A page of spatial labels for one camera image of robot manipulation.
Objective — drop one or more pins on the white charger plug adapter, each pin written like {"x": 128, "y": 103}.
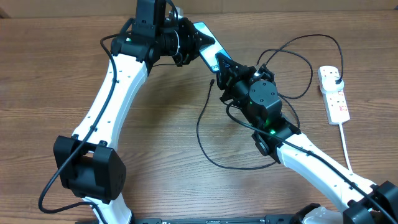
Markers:
{"x": 331, "y": 84}

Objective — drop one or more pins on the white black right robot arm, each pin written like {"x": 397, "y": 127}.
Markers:
{"x": 254, "y": 92}

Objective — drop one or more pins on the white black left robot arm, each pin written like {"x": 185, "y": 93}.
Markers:
{"x": 88, "y": 163}

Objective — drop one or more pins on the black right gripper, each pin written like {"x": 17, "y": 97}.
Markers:
{"x": 236, "y": 74}

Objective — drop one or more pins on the white power strip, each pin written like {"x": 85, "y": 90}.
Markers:
{"x": 335, "y": 102}

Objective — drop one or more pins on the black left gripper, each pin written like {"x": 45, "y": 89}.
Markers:
{"x": 193, "y": 44}

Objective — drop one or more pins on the blue Samsung Galaxy smartphone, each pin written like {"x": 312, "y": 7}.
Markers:
{"x": 208, "y": 53}

